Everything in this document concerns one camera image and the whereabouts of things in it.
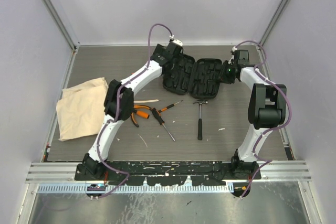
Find black plastic tool case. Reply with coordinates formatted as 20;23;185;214
162;54;224;99

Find black handled claw hammer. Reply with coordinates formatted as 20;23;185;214
194;100;208;141

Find orange black slim screwdriver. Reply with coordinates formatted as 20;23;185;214
159;100;183;113

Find black handled large screwdriver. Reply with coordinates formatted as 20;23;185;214
151;108;176;142

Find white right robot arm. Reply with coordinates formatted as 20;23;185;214
219;47;287;179

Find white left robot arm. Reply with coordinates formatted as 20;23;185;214
75;39;183;181

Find wooden flat stick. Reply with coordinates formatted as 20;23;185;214
134;99;160;104

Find orange black pliers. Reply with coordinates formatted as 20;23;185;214
131;105;151;127

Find beige cloth bag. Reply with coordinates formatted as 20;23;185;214
56;77;108;142

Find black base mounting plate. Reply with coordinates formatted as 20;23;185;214
75;161;259;186

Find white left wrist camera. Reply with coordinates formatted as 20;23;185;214
170;39;183;47

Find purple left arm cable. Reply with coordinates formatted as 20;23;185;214
89;23;175;200

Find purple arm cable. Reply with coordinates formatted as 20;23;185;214
232;40;293;200
89;23;175;200

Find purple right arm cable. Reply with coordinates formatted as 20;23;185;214
232;40;293;200

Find aluminium front rail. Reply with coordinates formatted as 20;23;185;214
25;161;312;184

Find white slotted cable duct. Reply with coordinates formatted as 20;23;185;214
37;183;234;194

